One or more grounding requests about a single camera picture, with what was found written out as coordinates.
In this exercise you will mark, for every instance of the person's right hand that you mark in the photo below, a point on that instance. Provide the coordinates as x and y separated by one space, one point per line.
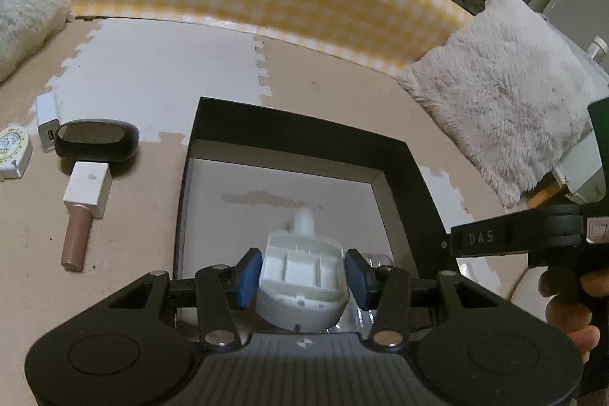
573 325

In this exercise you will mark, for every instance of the black cardboard box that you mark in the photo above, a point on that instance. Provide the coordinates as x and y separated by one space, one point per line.
409 196

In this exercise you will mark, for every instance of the white usb charger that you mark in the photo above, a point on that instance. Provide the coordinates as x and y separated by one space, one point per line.
47 120

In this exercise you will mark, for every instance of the black oval case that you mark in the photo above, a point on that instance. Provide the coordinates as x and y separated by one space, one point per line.
97 140

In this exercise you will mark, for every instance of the white round table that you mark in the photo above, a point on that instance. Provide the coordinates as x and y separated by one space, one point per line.
525 291

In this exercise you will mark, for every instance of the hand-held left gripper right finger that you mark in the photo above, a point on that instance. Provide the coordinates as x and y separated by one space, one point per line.
359 280

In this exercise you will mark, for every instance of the white yellow tape measure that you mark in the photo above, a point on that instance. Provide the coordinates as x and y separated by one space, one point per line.
13 151

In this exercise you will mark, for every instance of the white cabinet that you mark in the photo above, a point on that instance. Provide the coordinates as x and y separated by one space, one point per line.
578 170

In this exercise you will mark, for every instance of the white plastic housing part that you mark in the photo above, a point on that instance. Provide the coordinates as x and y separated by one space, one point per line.
299 277

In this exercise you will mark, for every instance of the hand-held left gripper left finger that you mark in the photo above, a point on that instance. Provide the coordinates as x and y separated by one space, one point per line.
248 280

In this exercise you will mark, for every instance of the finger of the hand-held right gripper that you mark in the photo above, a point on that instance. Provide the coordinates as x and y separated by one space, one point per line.
485 238

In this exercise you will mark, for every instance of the large fluffy white pillow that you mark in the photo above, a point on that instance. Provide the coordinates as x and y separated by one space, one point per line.
499 101

